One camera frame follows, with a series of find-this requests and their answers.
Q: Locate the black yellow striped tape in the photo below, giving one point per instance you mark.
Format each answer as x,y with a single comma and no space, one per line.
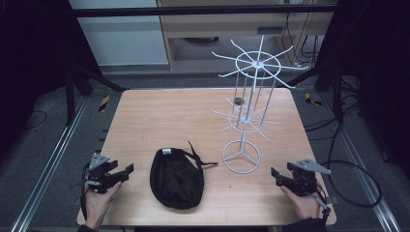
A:
103,103
312,100

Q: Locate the aluminium floor rail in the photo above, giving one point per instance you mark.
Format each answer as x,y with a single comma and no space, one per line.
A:
364,180
48,167

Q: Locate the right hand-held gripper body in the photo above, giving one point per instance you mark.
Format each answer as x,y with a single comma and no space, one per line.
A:
303,180

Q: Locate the person's right hand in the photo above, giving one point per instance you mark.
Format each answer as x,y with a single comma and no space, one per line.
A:
303,206

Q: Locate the black curtain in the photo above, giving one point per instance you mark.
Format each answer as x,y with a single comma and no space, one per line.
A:
377,64
29,64

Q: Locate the person's left hand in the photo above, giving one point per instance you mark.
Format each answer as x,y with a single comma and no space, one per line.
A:
98,203

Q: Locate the black horizontal frame bar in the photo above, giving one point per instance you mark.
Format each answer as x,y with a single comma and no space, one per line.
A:
193,11

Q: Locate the white cabinet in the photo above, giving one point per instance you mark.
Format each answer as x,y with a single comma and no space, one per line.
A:
122,38

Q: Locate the black cap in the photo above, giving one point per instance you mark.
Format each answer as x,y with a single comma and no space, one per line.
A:
177,180

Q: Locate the light wooden desk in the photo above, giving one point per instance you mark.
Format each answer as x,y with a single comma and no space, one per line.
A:
225,25

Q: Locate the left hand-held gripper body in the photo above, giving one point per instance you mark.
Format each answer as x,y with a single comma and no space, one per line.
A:
98,175

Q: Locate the black metal stand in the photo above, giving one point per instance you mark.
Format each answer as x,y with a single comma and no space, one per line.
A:
77,83
328,80

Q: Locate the small dark round disc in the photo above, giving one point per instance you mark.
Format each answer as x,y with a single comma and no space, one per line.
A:
239,101

